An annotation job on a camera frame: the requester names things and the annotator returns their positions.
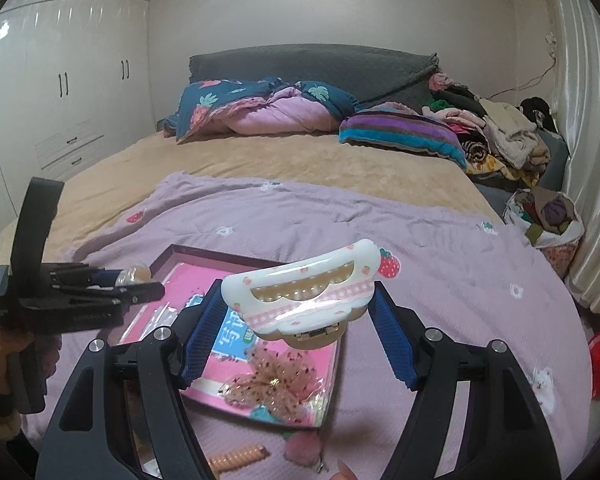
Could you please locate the clear plastic hair claw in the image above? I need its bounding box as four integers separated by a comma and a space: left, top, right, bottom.
114, 264, 153, 288

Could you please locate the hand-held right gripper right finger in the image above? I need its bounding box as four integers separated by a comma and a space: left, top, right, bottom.
367, 280, 563, 480

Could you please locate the thin wall cable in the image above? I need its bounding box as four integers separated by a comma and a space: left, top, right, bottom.
490, 32, 561, 102

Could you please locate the grey cushion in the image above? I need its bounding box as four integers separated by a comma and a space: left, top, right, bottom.
472, 132, 570, 211

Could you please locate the beige bed sheet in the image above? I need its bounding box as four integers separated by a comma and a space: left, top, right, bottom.
0, 130, 512, 281

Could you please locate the pink glitter bow hair clip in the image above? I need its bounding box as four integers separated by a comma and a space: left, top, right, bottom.
219, 345, 326, 423

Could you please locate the white wardrobe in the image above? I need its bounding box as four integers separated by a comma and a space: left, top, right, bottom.
0, 0, 157, 241

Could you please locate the orange spiral hair tie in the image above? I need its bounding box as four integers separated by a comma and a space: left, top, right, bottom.
207, 444, 271, 472

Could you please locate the person's left forearm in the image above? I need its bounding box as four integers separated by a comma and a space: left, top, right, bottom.
0, 390, 25, 445

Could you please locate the pink book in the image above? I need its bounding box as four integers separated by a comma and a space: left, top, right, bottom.
120, 260, 339, 426

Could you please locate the bag of clothes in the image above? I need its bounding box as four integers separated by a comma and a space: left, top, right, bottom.
502, 187, 587, 262

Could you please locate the white curtain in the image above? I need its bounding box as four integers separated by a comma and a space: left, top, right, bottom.
540, 0, 600, 322

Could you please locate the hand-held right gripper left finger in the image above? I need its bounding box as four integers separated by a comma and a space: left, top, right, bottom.
35, 280, 231, 480

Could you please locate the purple strawberry print blanket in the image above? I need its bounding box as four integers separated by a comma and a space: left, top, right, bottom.
30, 170, 597, 480

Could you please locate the striped fleece pillow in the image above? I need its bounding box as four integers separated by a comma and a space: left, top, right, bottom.
339, 110, 469, 171

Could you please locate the shallow pink cardboard tray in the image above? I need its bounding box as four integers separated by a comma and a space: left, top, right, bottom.
97, 244, 347, 431

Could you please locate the pile of clothes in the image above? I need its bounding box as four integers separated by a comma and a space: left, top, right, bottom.
422, 72, 566, 192

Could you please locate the pink fluffy pompom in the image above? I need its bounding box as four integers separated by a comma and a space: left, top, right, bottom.
286, 432, 332, 477

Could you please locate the grey padded headboard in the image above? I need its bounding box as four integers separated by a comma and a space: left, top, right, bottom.
187, 43, 441, 111

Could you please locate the white hair claw clip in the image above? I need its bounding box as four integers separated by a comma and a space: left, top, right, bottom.
221, 238, 381, 350

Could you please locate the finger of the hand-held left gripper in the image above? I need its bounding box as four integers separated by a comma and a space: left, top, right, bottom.
49, 266, 126, 289
55, 281, 166, 309

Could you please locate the navy strawberry print quilt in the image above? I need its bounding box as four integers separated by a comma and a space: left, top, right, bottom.
157, 77, 367, 144

